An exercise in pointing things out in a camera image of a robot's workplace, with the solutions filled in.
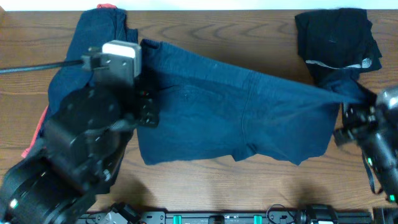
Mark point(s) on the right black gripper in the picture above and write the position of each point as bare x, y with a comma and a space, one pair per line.
358, 123

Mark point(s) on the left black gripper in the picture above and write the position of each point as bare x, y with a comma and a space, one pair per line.
141, 94

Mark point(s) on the navy blue shorts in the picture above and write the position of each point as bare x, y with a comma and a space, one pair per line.
211, 109

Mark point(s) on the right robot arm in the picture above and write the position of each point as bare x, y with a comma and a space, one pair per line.
379, 147

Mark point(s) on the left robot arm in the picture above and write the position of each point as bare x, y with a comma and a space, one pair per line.
79, 154

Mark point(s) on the black folded clothes stack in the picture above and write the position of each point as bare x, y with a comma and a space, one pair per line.
337, 44

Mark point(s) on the red garment in pile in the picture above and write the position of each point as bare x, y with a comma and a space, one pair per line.
96, 27

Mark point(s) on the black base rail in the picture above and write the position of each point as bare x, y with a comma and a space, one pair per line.
276, 214

